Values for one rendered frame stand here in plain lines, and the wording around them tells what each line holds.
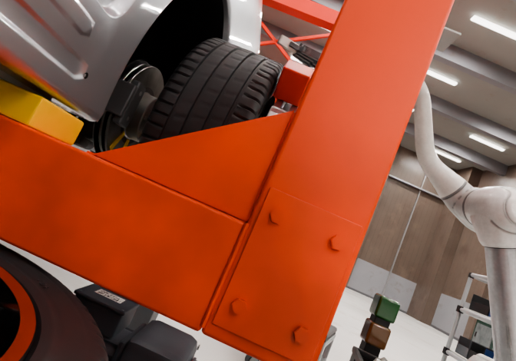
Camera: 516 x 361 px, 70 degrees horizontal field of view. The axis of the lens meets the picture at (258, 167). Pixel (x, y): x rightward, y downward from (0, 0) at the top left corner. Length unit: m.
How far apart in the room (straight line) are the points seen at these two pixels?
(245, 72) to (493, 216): 0.80
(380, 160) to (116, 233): 0.39
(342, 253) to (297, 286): 0.08
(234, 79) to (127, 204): 0.49
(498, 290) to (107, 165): 1.12
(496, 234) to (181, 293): 0.96
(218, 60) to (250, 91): 0.13
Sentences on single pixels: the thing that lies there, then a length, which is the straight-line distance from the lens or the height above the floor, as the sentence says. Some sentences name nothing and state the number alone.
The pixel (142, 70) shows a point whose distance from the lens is 1.15.
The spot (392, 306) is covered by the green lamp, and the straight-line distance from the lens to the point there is 0.77.
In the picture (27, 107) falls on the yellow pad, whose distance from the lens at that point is 0.67.
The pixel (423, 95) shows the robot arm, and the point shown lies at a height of 1.29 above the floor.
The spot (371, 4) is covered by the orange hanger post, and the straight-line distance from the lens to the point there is 0.66.
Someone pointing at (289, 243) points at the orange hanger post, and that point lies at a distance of 0.53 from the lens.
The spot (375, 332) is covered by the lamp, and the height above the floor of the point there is 0.59.
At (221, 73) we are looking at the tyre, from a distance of 0.96.
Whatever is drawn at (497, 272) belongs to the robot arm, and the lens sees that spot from 1.32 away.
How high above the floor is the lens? 0.68
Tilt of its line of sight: 9 degrees up
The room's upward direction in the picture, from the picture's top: 24 degrees clockwise
